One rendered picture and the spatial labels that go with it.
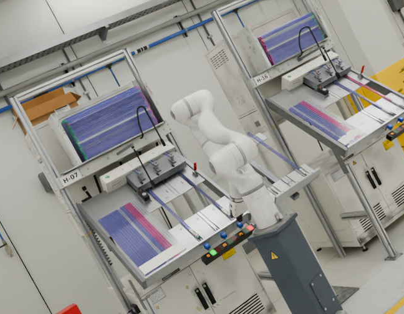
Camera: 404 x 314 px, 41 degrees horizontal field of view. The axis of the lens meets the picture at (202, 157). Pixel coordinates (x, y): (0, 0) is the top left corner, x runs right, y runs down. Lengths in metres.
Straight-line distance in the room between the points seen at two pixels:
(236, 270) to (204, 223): 0.46
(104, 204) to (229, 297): 0.90
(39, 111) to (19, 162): 1.18
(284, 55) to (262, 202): 1.61
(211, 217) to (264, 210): 0.56
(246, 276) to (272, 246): 0.84
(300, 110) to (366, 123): 0.42
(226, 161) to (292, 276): 0.60
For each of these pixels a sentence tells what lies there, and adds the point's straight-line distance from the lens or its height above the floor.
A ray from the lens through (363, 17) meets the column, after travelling 5.77.
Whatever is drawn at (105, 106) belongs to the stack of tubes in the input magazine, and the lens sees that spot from 3.23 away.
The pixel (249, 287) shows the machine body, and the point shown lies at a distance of 3.29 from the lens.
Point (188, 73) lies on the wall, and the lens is 5.15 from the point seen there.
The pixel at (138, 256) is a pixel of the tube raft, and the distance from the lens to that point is 2.81.
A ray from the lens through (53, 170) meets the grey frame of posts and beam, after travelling 3.17.
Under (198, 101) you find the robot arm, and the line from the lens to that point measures 2.65.
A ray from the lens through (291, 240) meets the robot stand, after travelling 2.47.
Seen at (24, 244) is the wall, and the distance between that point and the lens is 4.57.
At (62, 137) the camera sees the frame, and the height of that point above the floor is 1.57.
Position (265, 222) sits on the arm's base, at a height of 0.74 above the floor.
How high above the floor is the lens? 1.25
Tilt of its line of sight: 3 degrees down
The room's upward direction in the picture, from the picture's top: 28 degrees counter-clockwise
